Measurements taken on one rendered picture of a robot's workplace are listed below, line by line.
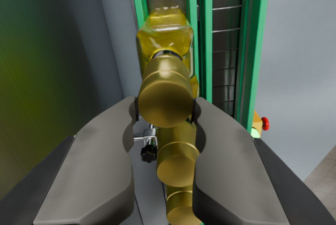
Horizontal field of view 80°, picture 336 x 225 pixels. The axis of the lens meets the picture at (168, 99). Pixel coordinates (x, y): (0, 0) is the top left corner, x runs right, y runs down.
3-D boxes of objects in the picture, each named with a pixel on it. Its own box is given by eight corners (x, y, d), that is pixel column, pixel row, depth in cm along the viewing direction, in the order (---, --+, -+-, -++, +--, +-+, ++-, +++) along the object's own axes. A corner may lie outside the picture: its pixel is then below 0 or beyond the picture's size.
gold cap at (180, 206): (164, 166, 21) (163, 206, 17) (199, 164, 21) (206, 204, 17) (167, 188, 22) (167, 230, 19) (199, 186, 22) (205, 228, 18)
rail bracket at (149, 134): (128, 109, 46) (114, 151, 34) (158, 107, 46) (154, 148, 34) (131, 123, 48) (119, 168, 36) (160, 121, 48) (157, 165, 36)
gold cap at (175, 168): (155, 120, 18) (152, 156, 14) (195, 117, 18) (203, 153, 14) (159, 150, 20) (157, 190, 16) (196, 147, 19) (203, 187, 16)
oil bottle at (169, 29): (149, 9, 35) (129, 36, 17) (182, 6, 35) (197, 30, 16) (153, 42, 38) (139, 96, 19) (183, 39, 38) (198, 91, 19)
